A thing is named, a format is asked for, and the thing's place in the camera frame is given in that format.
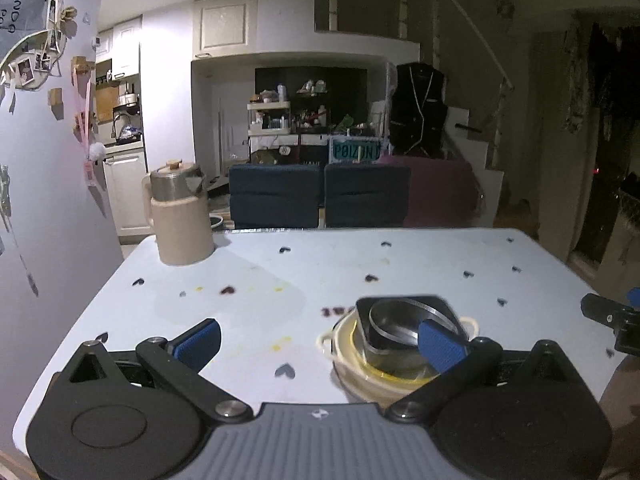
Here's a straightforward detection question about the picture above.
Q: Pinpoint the black garment on hanger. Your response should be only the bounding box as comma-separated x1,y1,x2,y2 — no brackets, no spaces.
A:
389,62,448,157

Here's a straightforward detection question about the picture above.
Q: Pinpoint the white cabinet door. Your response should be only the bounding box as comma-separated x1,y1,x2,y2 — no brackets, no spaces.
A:
192,0,260,58

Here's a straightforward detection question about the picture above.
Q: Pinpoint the cream bowl with handles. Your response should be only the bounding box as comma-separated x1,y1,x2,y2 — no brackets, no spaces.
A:
316,310,478,397

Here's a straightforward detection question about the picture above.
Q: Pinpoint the white flower-shaped yellow-rim bowl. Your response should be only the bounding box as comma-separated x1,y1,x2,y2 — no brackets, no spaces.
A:
350,320,441,386

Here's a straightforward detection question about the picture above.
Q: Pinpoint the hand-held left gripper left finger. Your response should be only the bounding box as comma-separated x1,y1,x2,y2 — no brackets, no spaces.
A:
52,317,253,423

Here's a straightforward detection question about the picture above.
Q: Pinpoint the round steel bowl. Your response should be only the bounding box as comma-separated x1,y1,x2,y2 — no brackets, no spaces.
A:
369,299,458,348

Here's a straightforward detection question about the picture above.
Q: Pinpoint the white shelf cart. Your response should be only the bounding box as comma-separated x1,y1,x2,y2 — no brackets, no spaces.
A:
246,101,292,153

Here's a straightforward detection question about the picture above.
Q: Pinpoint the dark blue chair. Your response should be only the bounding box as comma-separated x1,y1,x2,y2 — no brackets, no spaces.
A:
229,163,325,229
324,164,412,228

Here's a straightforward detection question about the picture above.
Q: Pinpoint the leaf-shaped wall photo frame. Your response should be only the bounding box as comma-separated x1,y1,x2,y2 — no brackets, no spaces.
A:
0,25,68,92

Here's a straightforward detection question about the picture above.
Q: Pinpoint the square steel container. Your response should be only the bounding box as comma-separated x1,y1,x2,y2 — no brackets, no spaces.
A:
355,294,463,356
357,310,468,371

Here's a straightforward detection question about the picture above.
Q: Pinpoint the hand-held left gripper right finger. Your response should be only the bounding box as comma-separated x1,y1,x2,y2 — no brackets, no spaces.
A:
385,318,588,423

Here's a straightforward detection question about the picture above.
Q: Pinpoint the maroon chair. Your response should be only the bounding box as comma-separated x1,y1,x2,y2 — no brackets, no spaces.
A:
380,155,483,228

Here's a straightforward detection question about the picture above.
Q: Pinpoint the beige kettle with steel top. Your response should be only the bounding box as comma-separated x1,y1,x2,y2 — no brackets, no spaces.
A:
142,160,216,266

